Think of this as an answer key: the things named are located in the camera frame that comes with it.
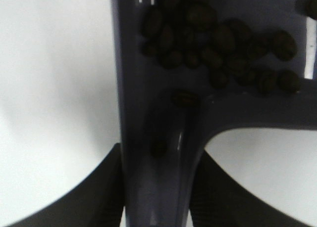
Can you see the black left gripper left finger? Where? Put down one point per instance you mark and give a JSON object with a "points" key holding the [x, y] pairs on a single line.
{"points": [[97, 201]]}

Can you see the purple plastic dustpan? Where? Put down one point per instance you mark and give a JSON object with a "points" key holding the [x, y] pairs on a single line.
{"points": [[278, 166]]}

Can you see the pile of coffee beans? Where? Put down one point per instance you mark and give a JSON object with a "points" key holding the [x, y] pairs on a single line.
{"points": [[256, 54]]}

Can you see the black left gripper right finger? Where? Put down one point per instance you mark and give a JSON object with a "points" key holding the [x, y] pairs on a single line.
{"points": [[217, 200]]}

